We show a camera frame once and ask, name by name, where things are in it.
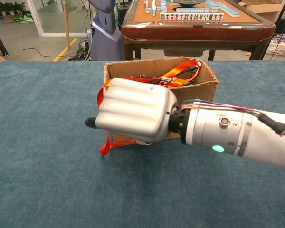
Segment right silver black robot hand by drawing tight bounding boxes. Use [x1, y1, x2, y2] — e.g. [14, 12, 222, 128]
[85, 77, 179, 146]

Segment white badge with orange lanyard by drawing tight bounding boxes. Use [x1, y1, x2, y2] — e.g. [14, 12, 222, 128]
[96, 60, 201, 156]

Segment brown cardboard box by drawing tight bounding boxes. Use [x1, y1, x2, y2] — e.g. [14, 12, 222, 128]
[104, 56, 219, 148]

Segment large flat cardboard box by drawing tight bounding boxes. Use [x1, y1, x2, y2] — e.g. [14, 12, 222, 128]
[242, 0, 285, 23]

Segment blue felt table cover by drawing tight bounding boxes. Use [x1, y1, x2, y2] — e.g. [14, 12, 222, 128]
[0, 60, 285, 228]

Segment brown mahjong table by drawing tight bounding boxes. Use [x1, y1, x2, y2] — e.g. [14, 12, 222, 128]
[121, 0, 276, 61]

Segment scattered blue mahjong tile cluster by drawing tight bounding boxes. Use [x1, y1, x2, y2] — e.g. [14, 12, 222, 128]
[144, 0, 169, 16]

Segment row of face-up mahjong tiles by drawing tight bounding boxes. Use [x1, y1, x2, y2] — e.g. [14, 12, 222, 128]
[159, 12, 225, 21]

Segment light wooden pole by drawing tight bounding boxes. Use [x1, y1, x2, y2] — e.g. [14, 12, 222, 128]
[62, 0, 71, 50]

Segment dark round mahjong table hub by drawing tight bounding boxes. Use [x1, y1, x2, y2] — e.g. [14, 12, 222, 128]
[170, 0, 206, 7]

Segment short blue mahjong tile stack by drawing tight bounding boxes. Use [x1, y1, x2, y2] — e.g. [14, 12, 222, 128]
[205, 0, 220, 10]

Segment long blue mahjong tile row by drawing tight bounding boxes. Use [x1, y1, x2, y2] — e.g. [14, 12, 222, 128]
[217, 1, 241, 18]

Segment green fabric on floor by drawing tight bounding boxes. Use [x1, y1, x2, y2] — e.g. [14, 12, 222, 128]
[13, 13, 35, 24]

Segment black slanted pole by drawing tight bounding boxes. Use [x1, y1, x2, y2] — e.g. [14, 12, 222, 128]
[0, 22, 10, 57]

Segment white plastic basket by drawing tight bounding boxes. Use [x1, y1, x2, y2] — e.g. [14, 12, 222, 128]
[266, 39, 285, 57]

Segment row of potted green plants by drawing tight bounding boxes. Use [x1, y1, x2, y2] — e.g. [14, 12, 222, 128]
[0, 1, 26, 16]

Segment black tripod stand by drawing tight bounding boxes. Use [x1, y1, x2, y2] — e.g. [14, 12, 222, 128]
[263, 0, 285, 61]

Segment blue grey machine pedestal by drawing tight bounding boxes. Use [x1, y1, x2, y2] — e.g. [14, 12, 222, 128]
[86, 0, 124, 61]

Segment tangled black floor cables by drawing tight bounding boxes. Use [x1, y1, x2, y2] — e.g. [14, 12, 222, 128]
[68, 39, 92, 61]

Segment blue mahjong tile wall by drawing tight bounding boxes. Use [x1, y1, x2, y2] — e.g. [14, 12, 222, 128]
[176, 7, 211, 13]

